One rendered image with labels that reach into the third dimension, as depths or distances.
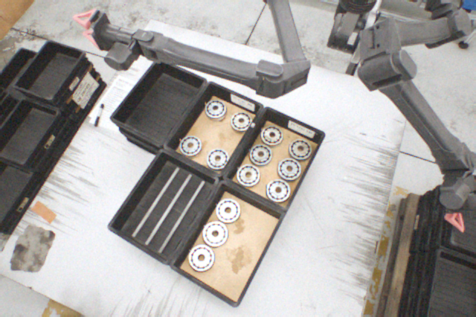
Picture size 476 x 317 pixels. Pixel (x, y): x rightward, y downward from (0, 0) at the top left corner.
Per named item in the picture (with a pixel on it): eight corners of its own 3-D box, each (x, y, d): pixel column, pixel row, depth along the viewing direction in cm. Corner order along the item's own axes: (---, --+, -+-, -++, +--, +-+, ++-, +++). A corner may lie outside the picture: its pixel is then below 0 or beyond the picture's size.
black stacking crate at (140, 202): (167, 158, 149) (161, 148, 139) (222, 187, 143) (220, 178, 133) (117, 233, 137) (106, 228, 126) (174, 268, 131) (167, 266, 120)
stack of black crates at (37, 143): (52, 122, 237) (22, 96, 205) (85, 135, 232) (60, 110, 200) (20, 169, 223) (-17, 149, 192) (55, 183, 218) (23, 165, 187)
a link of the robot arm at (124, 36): (146, 42, 98) (140, 27, 93) (135, 59, 96) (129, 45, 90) (126, 36, 99) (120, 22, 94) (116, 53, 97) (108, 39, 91)
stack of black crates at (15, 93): (39, 66, 257) (20, 46, 236) (70, 77, 252) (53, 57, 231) (9, 106, 244) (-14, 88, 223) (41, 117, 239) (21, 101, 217)
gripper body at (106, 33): (103, 50, 100) (123, 56, 99) (88, 26, 91) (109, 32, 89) (113, 36, 102) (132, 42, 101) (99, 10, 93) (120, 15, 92)
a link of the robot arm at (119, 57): (162, 53, 98) (155, 33, 90) (145, 82, 94) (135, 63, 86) (129, 44, 100) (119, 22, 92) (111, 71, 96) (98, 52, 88)
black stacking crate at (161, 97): (163, 72, 168) (158, 57, 158) (210, 94, 162) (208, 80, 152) (117, 130, 156) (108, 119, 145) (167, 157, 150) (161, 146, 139)
